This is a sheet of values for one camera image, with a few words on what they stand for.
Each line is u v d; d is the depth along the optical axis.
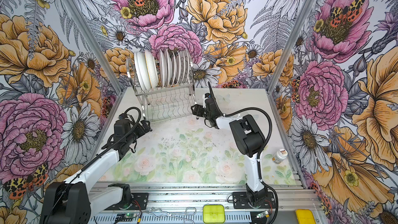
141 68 0.71
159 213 0.72
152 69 0.74
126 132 0.67
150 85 0.76
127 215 0.71
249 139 0.56
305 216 0.71
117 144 0.63
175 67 0.99
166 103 1.08
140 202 0.74
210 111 0.82
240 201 0.74
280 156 0.80
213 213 0.70
